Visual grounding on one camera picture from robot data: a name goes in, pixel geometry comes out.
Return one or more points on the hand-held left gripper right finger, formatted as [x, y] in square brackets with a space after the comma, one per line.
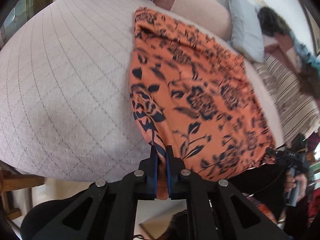
[169, 172]

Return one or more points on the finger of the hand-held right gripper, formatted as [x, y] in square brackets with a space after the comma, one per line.
[272, 153]

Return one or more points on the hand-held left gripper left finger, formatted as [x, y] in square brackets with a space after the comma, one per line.
[154, 170]

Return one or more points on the orange floral cloth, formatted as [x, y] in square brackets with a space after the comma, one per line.
[200, 92]

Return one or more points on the person's right hand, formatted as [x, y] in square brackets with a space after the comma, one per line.
[301, 182]

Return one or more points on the person's black clothing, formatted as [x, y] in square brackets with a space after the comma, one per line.
[255, 180]

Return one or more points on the striped beige pillow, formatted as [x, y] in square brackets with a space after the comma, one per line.
[287, 92]

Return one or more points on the pink cloth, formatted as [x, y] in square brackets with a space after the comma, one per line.
[282, 50]

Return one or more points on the light blue pillow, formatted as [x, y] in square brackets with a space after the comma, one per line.
[246, 30]

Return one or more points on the quilted pale bed cover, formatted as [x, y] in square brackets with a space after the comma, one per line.
[62, 80]

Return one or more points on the dark furry cloth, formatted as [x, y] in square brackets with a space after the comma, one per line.
[273, 21]

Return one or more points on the wooden stool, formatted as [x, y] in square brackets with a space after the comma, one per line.
[15, 185]

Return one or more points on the pink bolster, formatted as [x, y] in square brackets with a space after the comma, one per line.
[200, 7]

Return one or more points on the wooden framed window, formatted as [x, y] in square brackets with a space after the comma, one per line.
[17, 17]

